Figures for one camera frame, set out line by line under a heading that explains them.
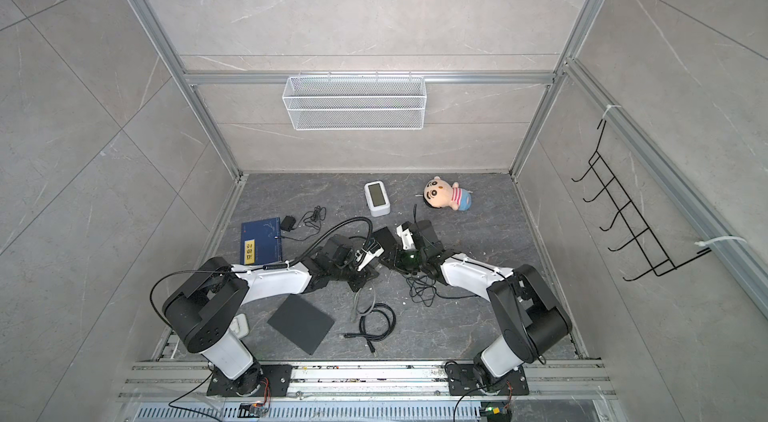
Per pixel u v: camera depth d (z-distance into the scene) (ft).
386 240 3.13
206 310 1.50
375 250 2.60
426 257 2.30
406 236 2.75
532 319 1.45
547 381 2.46
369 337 2.62
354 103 3.30
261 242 3.24
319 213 3.50
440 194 3.40
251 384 2.19
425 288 2.91
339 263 2.44
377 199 3.52
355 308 2.80
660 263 1.90
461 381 2.40
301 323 2.70
